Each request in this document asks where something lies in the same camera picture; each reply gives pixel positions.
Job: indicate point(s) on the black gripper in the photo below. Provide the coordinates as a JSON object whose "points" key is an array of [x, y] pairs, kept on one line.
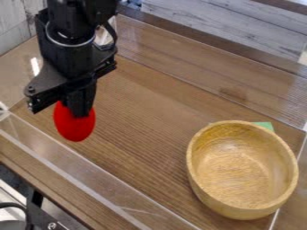
{"points": [[75, 61]]}

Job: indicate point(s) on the red felt strawberry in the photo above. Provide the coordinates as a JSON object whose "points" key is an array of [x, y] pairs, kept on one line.
{"points": [[75, 129]]}

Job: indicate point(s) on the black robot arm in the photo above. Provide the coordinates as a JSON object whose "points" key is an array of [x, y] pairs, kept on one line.
{"points": [[103, 36]]}

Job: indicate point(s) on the green felt piece behind bowl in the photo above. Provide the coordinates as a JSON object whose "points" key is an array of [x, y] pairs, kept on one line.
{"points": [[266, 125]]}

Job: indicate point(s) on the wooden bowl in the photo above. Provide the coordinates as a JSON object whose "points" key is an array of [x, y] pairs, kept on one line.
{"points": [[242, 169]]}

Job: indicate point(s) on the clear acrylic front wall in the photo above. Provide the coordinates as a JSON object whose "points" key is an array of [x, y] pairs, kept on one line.
{"points": [[102, 201]]}

